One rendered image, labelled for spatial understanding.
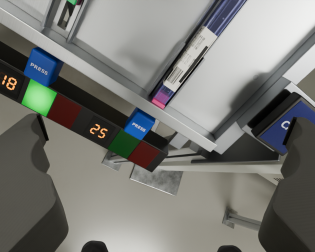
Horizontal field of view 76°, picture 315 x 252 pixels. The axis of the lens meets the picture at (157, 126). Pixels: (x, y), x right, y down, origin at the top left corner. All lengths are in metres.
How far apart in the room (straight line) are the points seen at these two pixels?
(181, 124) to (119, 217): 0.79
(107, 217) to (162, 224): 0.26
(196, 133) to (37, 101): 0.18
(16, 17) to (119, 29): 0.08
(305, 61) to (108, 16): 0.18
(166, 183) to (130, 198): 0.19
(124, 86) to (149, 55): 0.04
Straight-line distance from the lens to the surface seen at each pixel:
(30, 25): 0.21
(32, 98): 0.27
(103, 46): 0.21
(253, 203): 1.39
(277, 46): 0.23
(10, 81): 0.27
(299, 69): 0.23
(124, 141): 0.26
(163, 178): 1.00
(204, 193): 1.14
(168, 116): 0.20
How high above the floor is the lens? 0.91
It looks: 63 degrees down
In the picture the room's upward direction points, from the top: 66 degrees clockwise
